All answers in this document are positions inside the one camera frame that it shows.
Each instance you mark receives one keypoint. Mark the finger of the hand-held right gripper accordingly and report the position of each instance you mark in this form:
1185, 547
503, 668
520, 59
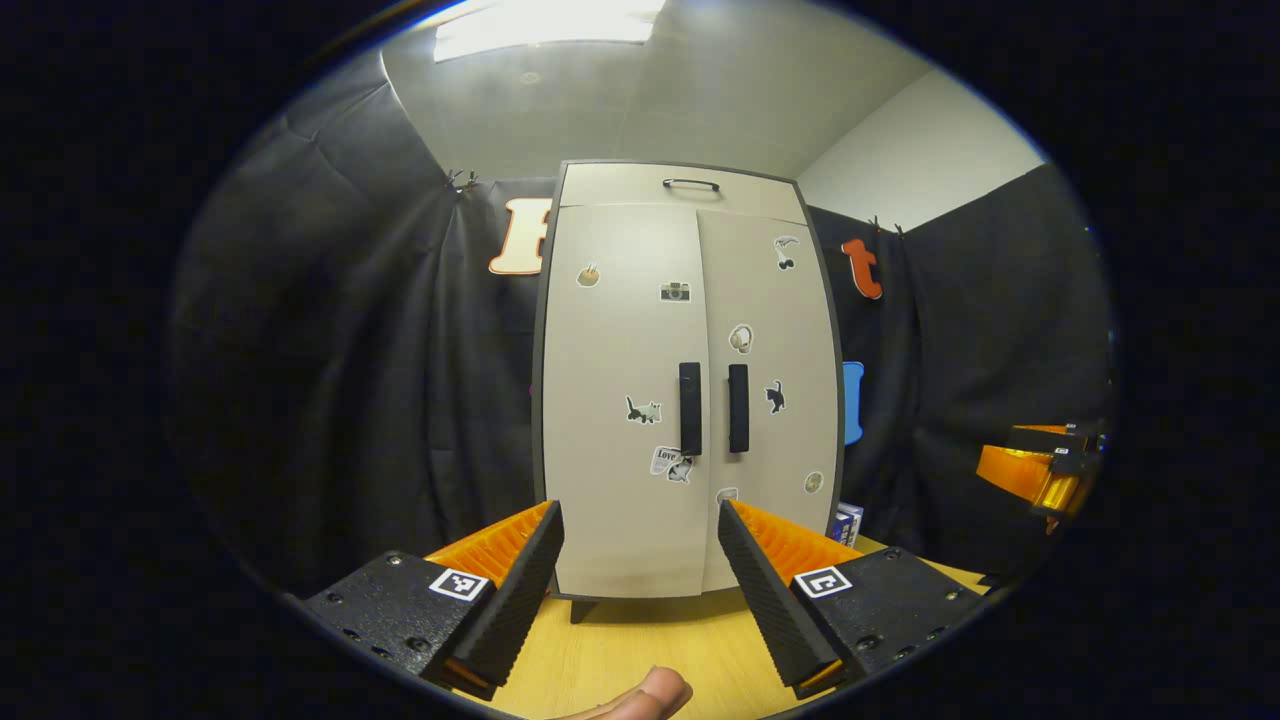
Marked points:
1045, 440
1025, 478

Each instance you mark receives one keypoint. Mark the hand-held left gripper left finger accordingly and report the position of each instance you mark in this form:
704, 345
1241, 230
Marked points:
515, 605

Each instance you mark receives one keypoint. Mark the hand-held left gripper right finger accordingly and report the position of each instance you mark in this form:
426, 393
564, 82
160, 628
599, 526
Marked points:
770, 600

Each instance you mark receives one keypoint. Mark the white cabinet door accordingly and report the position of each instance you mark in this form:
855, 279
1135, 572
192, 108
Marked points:
620, 330
790, 330

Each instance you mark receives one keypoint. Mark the white shoe cabinet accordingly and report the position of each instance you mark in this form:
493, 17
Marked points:
600, 185

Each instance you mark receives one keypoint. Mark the white cabinet drawer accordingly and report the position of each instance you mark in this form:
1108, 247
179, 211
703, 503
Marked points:
620, 190

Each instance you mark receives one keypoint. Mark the small white blue box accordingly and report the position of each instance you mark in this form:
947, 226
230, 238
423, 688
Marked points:
848, 523

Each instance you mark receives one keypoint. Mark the ceiling light panel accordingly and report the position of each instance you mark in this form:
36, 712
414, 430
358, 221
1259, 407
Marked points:
550, 25

